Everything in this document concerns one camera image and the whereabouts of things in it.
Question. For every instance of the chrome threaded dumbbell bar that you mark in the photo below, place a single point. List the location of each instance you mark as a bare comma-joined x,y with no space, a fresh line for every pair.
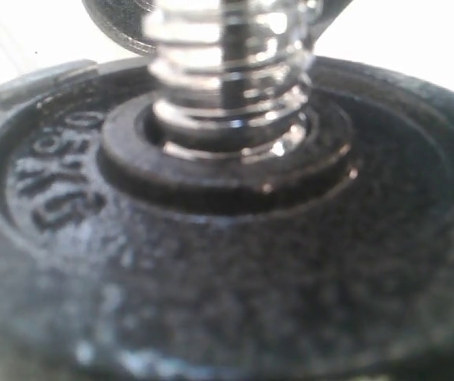
233,75

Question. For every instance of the black weight plate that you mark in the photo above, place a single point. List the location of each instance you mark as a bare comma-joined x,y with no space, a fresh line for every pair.
336,260
121,21

